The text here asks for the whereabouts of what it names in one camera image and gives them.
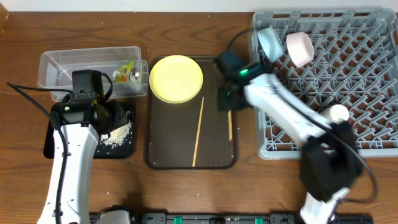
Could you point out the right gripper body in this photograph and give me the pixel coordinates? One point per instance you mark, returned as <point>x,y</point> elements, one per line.
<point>227,101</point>

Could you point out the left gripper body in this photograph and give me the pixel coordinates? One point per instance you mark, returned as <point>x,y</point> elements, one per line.
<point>115,116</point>

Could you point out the pile of rice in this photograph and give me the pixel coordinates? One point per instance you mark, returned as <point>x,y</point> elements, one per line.
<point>118,137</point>

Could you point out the wooden chopstick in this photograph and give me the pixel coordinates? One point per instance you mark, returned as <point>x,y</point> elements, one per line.
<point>230,126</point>
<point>198,133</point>

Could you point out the white tissue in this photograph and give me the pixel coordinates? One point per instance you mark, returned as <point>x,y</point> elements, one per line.
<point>135,81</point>

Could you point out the green orange snack wrapper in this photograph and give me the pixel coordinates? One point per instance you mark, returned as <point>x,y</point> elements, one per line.
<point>123,73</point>

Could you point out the blue bowl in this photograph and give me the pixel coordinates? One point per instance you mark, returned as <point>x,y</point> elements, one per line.
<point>270,43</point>

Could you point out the pink bowl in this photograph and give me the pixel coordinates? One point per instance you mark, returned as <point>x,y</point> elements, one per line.
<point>300,48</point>

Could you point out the white green cup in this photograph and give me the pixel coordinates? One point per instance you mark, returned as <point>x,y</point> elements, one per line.
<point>336,113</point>

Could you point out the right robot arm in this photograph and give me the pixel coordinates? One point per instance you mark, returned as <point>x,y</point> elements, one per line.
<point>329,164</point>

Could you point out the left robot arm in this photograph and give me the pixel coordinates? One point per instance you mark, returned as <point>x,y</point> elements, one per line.
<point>78,120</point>

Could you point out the black waste tray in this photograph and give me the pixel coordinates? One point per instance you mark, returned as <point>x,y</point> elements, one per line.
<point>125,151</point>

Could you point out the grey dishwasher rack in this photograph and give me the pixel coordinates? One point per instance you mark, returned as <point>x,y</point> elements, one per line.
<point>355,65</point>

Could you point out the clear plastic bin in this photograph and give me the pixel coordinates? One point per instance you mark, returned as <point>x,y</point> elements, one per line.
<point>56,68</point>

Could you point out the yellow plate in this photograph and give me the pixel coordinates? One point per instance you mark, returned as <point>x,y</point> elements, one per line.
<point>176,79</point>

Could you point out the dark brown serving tray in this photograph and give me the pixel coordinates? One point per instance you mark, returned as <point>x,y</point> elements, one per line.
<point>172,129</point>

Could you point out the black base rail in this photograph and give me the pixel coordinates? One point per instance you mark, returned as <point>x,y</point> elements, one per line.
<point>122,216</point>

